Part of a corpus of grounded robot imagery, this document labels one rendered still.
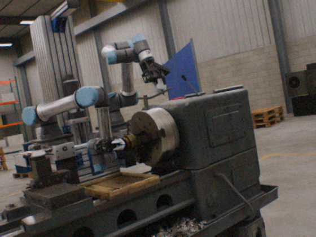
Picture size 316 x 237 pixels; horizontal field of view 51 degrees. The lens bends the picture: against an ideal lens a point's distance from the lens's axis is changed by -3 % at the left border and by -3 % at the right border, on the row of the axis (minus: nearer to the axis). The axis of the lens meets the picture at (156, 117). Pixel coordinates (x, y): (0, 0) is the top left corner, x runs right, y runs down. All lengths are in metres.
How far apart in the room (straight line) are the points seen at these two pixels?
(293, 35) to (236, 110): 10.28
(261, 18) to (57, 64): 10.80
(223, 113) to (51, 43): 1.33
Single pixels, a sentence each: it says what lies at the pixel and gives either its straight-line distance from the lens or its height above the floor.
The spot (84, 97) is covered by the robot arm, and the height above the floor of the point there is 1.37.
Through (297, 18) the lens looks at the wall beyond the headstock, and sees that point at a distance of 12.33.
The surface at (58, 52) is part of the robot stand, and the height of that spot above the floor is 1.75.
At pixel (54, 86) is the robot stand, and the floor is 1.51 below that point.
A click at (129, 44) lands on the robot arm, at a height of 1.67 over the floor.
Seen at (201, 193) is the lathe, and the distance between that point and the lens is 1.94.
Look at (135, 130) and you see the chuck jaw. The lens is 1.92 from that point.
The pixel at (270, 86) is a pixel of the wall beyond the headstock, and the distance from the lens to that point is 12.66.
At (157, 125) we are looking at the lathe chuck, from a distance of 1.80.
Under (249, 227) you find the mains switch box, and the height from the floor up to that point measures 0.43.
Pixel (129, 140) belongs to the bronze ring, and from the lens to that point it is 1.83.
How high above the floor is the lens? 1.29
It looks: 3 degrees down
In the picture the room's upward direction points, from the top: 10 degrees counter-clockwise
